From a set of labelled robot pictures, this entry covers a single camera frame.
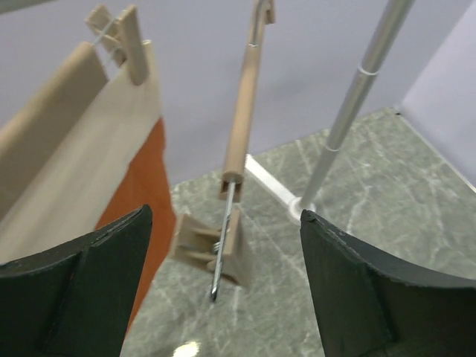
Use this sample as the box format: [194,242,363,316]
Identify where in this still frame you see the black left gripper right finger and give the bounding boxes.
[300,210,475,356]

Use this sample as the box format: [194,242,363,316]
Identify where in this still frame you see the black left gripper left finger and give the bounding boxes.
[1,205,152,356]

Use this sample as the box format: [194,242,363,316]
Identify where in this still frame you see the orange shorts beige waistband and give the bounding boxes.
[1,40,176,312]

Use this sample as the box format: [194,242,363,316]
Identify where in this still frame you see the silver white clothes rack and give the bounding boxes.
[245,0,414,225]

